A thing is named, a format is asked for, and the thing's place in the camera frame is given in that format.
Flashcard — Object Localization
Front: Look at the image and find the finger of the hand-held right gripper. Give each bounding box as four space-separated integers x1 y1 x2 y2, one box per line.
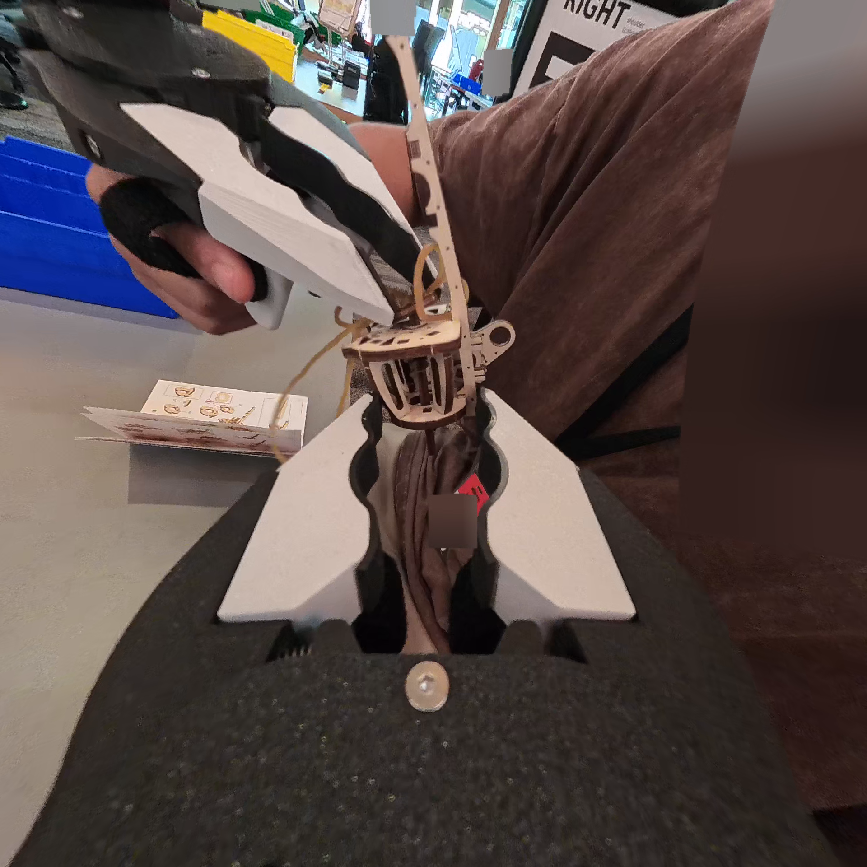
121 102 396 327
257 102 425 307

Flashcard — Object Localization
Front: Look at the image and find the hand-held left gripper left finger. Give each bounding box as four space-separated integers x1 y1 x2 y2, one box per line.
217 395 377 625

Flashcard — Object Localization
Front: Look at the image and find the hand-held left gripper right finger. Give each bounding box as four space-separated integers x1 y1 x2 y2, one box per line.
476 389 638 625

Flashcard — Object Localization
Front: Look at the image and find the yellow rubber band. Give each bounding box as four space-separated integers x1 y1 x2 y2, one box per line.
271 242 471 467

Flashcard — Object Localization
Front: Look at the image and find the person's right hand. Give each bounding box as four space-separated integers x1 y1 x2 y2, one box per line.
87 166 272 336

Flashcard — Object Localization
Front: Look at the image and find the yellow plastic bin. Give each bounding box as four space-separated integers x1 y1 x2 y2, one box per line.
202 10 299 86

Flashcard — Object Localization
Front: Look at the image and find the grey brown cloth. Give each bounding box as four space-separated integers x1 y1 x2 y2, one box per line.
389 427 490 655

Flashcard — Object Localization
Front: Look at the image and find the illustrated instruction booklet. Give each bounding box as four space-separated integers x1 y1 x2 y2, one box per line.
76 379 310 463

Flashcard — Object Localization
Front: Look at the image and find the blue plastic bin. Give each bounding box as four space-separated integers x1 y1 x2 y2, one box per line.
0 134 182 321

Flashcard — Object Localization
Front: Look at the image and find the black harness strap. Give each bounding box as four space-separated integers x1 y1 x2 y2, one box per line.
555 305 696 463

